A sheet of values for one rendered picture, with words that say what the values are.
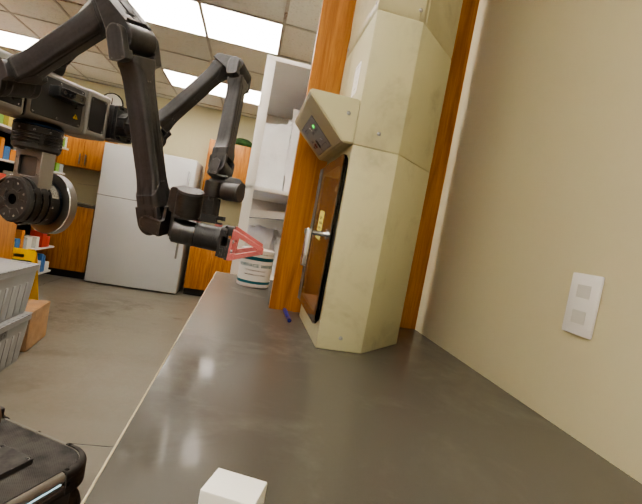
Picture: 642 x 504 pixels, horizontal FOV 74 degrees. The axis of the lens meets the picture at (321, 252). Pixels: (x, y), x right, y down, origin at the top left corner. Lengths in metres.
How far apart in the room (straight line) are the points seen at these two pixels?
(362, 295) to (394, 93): 0.46
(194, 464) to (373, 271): 0.62
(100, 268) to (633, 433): 5.84
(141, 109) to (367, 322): 0.68
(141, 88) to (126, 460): 0.73
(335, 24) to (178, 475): 1.27
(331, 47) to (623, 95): 0.80
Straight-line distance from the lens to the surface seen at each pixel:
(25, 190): 1.55
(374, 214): 0.99
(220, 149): 1.43
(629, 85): 1.00
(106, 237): 6.10
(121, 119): 1.71
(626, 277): 0.88
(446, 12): 1.24
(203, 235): 0.98
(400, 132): 1.03
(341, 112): 1.00
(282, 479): 0.52
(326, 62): 1.42
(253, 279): 1.67
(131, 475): 0.51
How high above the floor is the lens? 1.21
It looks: 3 degrees down
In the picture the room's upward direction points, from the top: 10 degrees clockwise
